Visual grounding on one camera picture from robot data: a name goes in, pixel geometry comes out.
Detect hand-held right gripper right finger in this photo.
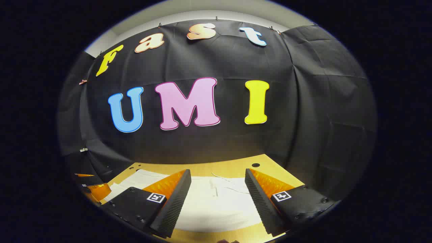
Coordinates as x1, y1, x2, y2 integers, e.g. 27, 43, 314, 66
245, 168, 338, 237

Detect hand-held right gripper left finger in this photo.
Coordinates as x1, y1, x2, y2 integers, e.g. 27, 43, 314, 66
101, 169, 192, 238

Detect white jeans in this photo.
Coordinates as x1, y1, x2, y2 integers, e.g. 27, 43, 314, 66
104, 169, 264, 233

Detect black backdrop cloth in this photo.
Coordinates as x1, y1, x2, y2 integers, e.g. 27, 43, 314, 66
57, 19, 377, 204

